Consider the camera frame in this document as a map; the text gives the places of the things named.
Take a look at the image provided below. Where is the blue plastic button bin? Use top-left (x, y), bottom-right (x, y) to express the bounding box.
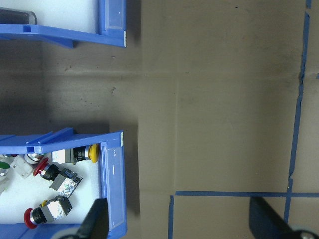
top-left (0, 127), bottom-right (128, 239)

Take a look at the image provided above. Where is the blue plastic capacitor bin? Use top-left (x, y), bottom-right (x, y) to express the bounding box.
top-left (0, 0), bottom-right (128, 49)

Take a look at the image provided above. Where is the yellow push button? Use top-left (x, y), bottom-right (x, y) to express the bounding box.
top-left (51, 143), bottom-right (100, 165)

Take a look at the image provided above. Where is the green push button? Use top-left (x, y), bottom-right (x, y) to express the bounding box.
top-left (0, 161), bottom-right (11, 196)

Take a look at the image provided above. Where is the white foam bin liner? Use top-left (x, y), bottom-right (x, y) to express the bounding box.
top-left (0, 149), bottom-right (103, 226)
top-left (0, 0), bottom-right (102, 34)

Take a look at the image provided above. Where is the dark cylindrical capacitor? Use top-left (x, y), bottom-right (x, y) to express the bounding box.
top-left (0, 7), bottom-right (37, 25)

